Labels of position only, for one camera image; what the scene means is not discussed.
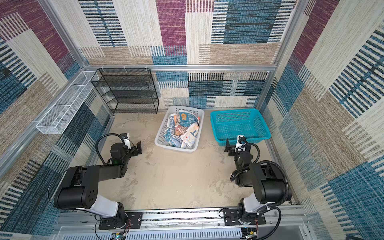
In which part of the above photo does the teal plastic basket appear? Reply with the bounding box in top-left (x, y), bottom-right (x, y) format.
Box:
top-left (210, 109), bottom-right (271, 146)

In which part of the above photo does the rabbit print striped towel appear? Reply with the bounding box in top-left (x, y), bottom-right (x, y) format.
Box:
top-left (181, 123), bottom-right (199, 149)

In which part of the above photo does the white plastic laundry basket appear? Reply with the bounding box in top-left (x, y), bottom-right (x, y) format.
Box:
top-left (155, 106), bottom-right (205, 153)

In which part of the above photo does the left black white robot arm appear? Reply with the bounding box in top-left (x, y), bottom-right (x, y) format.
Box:
top-left (54, 133), bottom-right (143, 230)

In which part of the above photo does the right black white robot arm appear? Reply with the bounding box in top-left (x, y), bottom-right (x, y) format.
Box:
top-left (223, 136), bottom-right (292, 226)

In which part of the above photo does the teal bicycle print towel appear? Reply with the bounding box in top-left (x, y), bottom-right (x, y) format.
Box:
top-left (179, 111), bottom-right (200, 128)

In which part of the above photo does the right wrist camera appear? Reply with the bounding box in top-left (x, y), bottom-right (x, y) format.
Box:
top-left (235, 135), bottom-right (247, 153)

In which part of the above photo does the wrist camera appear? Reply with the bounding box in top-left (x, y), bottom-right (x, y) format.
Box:
top-left (120, 133), bottom-right (133, 150)
top-left (235, 135), bottom-right (247, 153)

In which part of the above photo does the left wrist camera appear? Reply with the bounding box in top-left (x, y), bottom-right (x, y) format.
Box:
top-left (120, 133), bottom-right (133, 150)

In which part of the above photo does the black wire shelf rack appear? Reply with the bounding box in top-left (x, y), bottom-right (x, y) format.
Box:
top-left (91, 68), bottom-right (159, 114)

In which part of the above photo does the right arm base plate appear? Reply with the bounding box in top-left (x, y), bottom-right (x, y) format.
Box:
top-left (219, 208), bottom-right (266, 226)

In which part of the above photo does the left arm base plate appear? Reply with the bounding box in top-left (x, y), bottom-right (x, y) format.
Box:
top-left (98, 212), bottom-right (143, 230)

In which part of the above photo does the white wire mesh tray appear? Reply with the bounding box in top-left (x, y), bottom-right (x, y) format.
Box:
top-left (36, 71), bottom-right (95, 135)

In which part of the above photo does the aluminium mounting rail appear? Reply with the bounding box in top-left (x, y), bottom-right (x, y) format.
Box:
top-left (53, 205), bottom-right (310, 232)

